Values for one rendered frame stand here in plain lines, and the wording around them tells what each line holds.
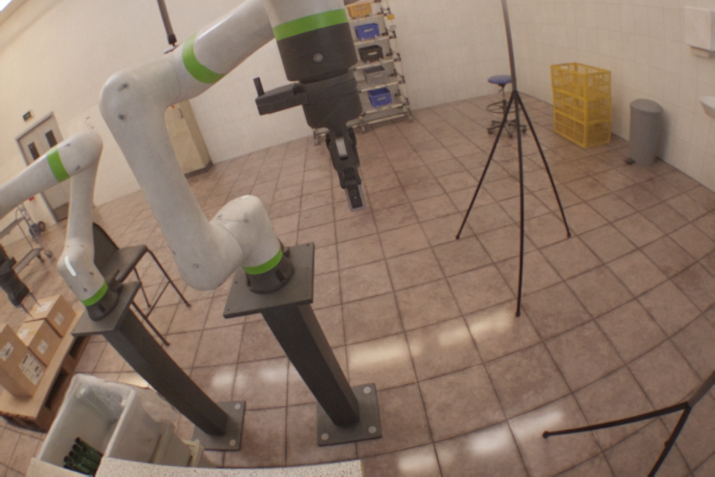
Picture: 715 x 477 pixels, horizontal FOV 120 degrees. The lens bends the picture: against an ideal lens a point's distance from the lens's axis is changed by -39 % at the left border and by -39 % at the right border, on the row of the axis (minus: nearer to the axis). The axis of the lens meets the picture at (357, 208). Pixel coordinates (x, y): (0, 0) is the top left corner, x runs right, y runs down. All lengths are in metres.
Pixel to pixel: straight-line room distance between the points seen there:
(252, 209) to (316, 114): 0.47
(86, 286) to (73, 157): 0.43
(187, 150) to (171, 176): 4.97
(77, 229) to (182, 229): 0.74
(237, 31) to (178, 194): 0.34
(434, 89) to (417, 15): 1.23
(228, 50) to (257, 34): 0.07
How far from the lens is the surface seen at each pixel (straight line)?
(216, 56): 0.67
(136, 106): 0.68
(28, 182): 1.23
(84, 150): 1.17
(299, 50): 0.40
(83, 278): 1.28
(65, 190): 8.12
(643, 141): 3.64
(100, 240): 2.73
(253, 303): 0.95
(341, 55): 0.40
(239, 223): 0.83
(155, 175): 0.70
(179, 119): 5.57
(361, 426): 1.65
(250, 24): 0.61
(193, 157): 5.68
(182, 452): 1.63
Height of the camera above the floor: 1.50
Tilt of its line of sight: 30 degrees down
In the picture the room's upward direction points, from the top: 15 degrees counter-clockwise
